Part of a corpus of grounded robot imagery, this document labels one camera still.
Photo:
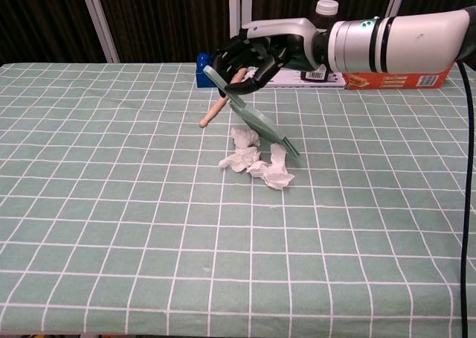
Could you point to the dark bottle with white cap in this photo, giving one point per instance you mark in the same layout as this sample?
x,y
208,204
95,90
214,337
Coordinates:
x,y
327,7

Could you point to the wooden stick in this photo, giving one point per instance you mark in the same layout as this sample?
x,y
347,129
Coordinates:
x,y
213,111

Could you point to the orange cracker box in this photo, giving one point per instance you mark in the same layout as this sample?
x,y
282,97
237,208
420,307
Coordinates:
x,y
394,80

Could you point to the white paper ball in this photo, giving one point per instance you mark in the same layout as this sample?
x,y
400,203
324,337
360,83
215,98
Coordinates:
x,y
243,137
238,160
273,172

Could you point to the blue toy brick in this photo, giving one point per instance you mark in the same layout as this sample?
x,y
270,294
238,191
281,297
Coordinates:
x,y
204,73

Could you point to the green white checked tablecloth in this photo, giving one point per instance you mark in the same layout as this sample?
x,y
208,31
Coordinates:
x,y
148,222

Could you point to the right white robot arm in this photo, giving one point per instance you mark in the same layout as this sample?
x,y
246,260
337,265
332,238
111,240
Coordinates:
x,y
401,42

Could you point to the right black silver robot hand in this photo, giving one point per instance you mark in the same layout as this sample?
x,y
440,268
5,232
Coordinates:
x,y
282,36

